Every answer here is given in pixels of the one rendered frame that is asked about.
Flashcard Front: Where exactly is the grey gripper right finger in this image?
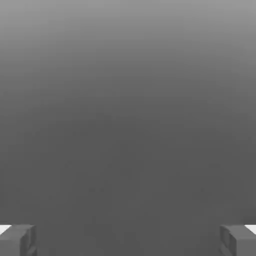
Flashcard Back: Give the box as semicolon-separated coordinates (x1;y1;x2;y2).
219;224;256;256

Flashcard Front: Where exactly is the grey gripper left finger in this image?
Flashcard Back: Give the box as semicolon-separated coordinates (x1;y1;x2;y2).
0;223;38;256

